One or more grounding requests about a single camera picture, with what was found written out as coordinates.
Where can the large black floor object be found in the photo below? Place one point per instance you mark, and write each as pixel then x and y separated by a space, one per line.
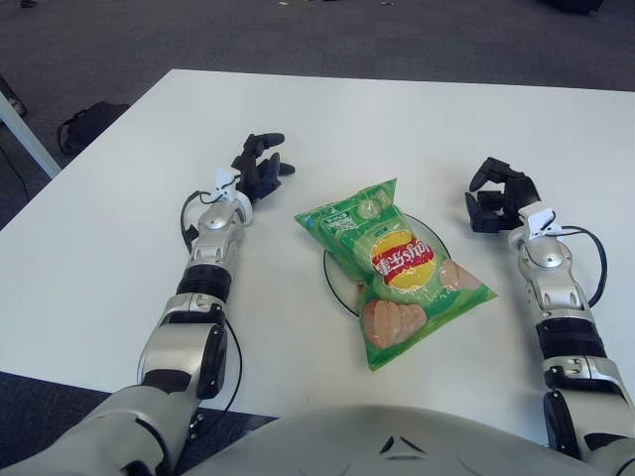
pixel 570 5

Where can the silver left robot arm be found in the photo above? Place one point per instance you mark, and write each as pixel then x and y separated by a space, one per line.
pixel 183 342

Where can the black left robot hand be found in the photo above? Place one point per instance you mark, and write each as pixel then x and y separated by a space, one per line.
pixel 258 173

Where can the black backpack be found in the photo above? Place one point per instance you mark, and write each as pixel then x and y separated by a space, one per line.
pixel 94 124

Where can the black bar with screws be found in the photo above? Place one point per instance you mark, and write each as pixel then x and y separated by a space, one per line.
pixel 194 426

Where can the white plate with black rim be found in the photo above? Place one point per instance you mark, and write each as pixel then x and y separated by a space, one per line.
pixel 335 282

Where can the grey robot torso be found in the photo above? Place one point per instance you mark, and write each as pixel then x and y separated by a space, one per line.
pixel 372 446

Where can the dark object beside table leg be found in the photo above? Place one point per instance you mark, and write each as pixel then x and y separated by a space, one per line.
pixel 11 96

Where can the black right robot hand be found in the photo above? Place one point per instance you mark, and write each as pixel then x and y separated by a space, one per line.
pixel 518 196

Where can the green chips snack bag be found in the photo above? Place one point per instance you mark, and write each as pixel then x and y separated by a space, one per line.
pixel 397 277

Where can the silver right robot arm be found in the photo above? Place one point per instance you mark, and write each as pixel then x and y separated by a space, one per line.
pixel 565 297

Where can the white table leg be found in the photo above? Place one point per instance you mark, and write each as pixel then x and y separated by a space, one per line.
pixel 30 139

